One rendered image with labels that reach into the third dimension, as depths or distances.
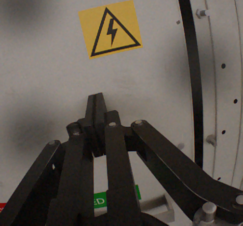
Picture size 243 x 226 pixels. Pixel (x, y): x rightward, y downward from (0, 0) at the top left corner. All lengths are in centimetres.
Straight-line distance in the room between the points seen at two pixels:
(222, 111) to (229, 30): 12
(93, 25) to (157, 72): 8
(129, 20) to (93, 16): 3
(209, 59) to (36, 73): 22
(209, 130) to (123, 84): 17
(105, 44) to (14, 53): 10
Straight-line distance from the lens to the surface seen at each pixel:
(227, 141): 36
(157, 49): 21
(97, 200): 30
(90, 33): 20
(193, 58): 45
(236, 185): 47
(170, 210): 29
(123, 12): 20
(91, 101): 19
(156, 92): 22
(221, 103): 31
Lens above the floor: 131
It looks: 22 degrees down
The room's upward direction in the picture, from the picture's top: 13 degrees counter-clockwise
